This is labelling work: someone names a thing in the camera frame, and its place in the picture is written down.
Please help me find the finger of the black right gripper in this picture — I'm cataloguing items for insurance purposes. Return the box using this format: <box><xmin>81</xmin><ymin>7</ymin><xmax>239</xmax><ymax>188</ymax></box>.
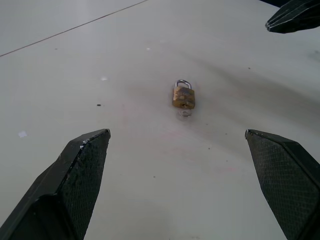
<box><xmin>264</xmin><ymin>9</ymin><xmax>320</xmax><ymax>34</ymax></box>
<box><xmin>267</xmin><ymin>0</ymin><xmax>320</xmax><ymax>24</ymax></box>

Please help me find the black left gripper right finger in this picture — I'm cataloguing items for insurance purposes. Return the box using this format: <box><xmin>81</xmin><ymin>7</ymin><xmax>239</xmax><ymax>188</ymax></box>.
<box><xmin>244</xmin><ymin>128</ymin><xmax>320</xmax><ymax>240</ymax></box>

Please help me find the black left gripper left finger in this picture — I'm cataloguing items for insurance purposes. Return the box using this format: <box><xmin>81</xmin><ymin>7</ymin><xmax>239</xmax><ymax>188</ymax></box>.
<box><xmin>0</xmin><ymin>128</ymin><xmax>111</xmax><ymax>240</ymax></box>

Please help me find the brass padlock with silver shackle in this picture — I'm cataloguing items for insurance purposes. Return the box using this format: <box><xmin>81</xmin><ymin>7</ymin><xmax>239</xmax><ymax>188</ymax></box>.
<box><xmin>171</xmin><ymin>79</ymin><xmax>196</xmax><ymax>109</ymax></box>

